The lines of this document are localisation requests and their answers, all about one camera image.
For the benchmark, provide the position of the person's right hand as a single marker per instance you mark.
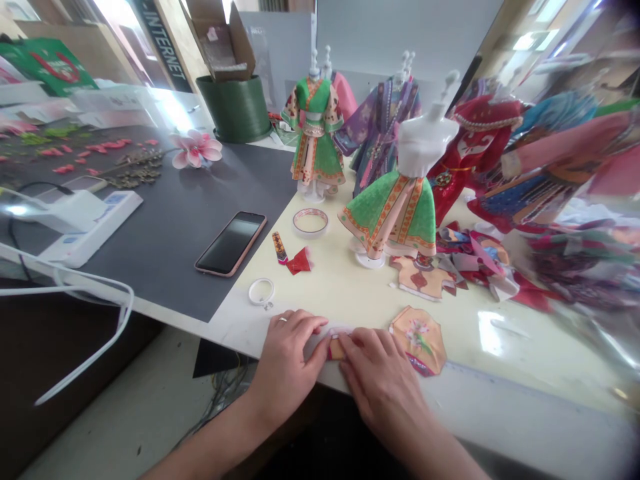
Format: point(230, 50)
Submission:
point(387, 380)

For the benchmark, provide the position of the person's left hand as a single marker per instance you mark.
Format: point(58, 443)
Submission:
point(285, 352)

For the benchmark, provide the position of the small orange paper garment piece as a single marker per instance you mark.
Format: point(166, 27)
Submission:
point(337, 349)

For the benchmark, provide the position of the orange paper piece with flower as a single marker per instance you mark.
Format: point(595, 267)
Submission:
point(422, 340)

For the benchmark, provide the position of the red folded paper piece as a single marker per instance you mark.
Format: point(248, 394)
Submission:
point(300, 261)

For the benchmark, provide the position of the narrow patterned paper strip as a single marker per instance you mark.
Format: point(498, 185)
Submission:
point(279, 247)

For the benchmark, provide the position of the orange paper jacket piece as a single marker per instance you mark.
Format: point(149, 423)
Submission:
point(422, 277)

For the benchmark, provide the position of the pink-cased smartphone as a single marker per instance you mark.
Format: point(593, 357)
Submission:
point(230, 244)

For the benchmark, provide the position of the clear tape roll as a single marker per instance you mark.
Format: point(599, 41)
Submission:
point(299, 227)

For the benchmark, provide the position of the clear ruler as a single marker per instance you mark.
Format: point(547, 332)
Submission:
point(525, 387)

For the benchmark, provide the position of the white mannequin with green skirt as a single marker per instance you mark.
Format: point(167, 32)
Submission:
point(400, 210)

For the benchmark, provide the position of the dark grey mat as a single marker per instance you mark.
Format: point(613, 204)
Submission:
point(175, 210)

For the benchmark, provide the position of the pile of paper garment pieces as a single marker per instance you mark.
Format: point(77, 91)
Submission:
point(550, 260)

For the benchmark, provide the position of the mannequin with green robe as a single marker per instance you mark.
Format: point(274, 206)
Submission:
point(317, 145)

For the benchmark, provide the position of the pink artificial flower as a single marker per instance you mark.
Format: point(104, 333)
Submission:
point(195, 150)

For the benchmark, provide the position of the white power strip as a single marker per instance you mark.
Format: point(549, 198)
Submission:
point(100, 230)

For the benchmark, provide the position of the brown bud twig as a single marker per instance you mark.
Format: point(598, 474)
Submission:
point(135, 167)

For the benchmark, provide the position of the mannequin with purple robe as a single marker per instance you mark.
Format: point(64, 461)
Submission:
point(377, 130)

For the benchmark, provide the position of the green cylindrical container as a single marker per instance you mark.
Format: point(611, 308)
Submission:
point(240, 110)

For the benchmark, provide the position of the mannequin with red dress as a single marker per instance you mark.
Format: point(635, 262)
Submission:
point(470, 145)

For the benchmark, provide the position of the white charger block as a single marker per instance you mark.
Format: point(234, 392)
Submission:
point(65, 210)

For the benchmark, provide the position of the pile of red petals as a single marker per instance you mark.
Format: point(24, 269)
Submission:
point(100, 147)

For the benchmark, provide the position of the mannequin with blue pink robe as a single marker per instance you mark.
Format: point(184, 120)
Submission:
point(555, 160)

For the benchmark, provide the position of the white cardboard cartons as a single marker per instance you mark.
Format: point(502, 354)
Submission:
point(120, 105)

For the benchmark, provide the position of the open cardboard box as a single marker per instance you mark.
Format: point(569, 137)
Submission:
point(225, 45)

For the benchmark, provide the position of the pile of green leaf bits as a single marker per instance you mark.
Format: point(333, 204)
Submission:
point(50, 134)

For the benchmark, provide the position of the black banner with white letters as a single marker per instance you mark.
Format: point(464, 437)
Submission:
point(167, 45)

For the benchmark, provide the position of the green shopping bag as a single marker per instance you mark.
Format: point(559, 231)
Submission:
point(55, 65)

